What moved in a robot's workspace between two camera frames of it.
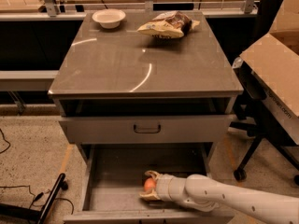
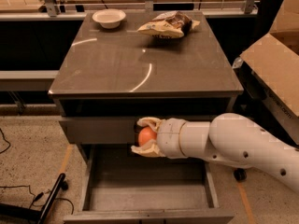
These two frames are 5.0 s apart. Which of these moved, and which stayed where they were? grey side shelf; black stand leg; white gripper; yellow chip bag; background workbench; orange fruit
Moved: orange fruit; white gripper
Stayed: black stand leg; background workbench; grey side shelf; yellow chip bag
